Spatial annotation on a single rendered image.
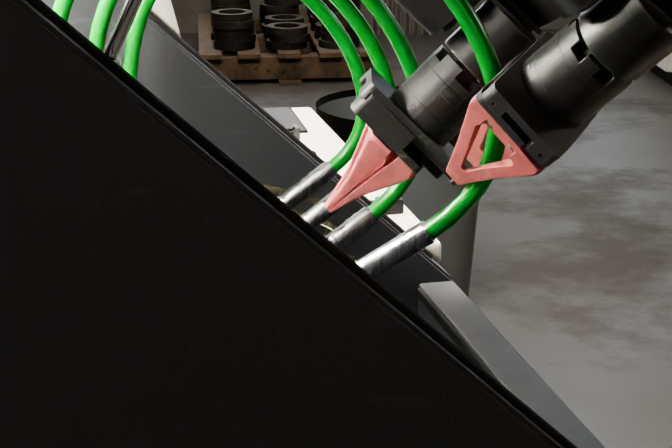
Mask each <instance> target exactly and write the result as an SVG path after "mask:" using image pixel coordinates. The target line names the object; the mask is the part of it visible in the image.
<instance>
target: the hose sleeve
mask: <svg viewBox="0 0 672 448"><path fill-rule="evenodd" d="M424 223H425V222H424V221H421V222H419V223H418V224H416V225H414V226H413V227H410V228H408V229H407V230H406V231H405V232H403V233H400V234H399V235H397V237H395V238H393V239H392V240H390V241H389V242H387V243H385V244H384V245H382V246H380V247H379V248H377V249H376V250H374V251H372V252H371V253H369V254H367V255H366V256H364V257H363V258H361V259H358V260H356V261H355V262H356V263H357V264H358V265H359V266H360V267H362V268H363V269H364V270H365V271H366V272H368V273H369V274H370V275H371V276H372V277H374V278H377V277H378V276H380V275H382V274H383V273H385V272H387V271H388V270H390V269H392V268H393V267H395V266H396V265H398V264H400V263H401V262H403V261H405V260H406V259H408V258H410V257H413V256H414V255H415V254H416V253H418V252H419V251H420V252H421V251H422V250H424V248H426V247H428V246H429V245H431V244H433V243H434V242H435V239H434V238H432V237H431V236H430V234H429V233H428V231H427V229H426V227H425V224H424Z"/></svg>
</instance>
